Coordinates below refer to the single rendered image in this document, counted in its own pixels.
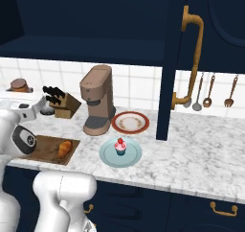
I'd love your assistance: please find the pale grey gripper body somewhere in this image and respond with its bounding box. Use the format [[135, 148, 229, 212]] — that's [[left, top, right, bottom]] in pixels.
[[35, 95, 50, 116]]

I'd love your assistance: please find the brown wooden cutting board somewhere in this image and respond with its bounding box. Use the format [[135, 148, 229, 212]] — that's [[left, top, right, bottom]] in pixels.
[[18, 133, 81, 167]]

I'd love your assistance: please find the golden croissant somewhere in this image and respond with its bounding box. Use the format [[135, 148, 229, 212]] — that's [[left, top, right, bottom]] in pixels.
[[56, 139, 74, 159]]

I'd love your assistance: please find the dark blue upper cabinet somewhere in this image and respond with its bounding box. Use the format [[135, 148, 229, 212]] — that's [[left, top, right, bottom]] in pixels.
[[0, 0, 167, 67]]

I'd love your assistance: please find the open dark blue cabinet door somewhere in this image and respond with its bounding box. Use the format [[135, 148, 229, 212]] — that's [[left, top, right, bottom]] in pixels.
[[155, 0, 189, 142]]

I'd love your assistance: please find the dark blue lower cabinet door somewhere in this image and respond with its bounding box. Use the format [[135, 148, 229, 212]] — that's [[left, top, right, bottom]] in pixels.
[[83, 179, 170, 232]]

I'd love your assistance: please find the closed dark blue cabinet door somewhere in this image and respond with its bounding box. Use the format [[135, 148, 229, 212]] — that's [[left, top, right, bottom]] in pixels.
[[176, 0, 245, 75]]

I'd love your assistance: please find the wooden knife block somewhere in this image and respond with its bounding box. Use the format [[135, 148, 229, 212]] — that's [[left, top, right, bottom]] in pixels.
[[42, 85, 82, 120]]

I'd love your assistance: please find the copper pot with lid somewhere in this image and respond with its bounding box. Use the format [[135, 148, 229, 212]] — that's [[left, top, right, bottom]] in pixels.
[[6, 78, 34, 94]]

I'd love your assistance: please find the brown coffee machine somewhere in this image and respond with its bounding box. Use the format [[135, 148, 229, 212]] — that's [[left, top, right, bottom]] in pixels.
[[78, 63, 117, 137]]

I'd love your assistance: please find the light blue plate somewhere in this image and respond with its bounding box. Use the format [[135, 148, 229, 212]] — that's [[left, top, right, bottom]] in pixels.
[[99, 136, 144, 169]]

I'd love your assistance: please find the pink cupcake with cherry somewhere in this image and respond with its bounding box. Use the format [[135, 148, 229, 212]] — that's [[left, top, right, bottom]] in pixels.
[[114, 137, 128, 156]]

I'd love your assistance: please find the red rimmed white plate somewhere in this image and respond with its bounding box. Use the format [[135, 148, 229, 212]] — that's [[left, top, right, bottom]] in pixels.
[[110, 110, 151, 135]]

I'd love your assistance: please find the hanging grey ladle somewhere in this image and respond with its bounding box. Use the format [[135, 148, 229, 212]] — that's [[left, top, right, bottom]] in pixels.
[[191, 72, 206, 112]]

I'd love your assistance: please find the hanging copper spoon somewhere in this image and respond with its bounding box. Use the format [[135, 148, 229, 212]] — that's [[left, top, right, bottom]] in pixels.
[[202, 73, 216, 108]]

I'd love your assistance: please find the hanging copper fork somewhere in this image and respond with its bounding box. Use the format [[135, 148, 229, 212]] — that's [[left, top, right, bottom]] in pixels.
[[223, 74, 240, 108]]

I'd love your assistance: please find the dark blue drawer front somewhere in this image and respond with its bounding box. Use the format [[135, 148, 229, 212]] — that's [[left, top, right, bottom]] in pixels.
[[165, 192, 245, 232]]

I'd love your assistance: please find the small brass cabinet handle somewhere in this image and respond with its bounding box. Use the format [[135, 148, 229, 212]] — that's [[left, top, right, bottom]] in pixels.
[[83, 203, 96, 215]]

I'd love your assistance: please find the long brass door handle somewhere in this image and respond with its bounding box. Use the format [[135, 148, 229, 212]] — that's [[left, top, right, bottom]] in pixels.
[[171, 5, 205, 111]]

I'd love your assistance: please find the brass drawer handle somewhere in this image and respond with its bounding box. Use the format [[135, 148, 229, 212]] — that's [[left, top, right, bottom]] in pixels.
[[209, 200, 239, 218]]

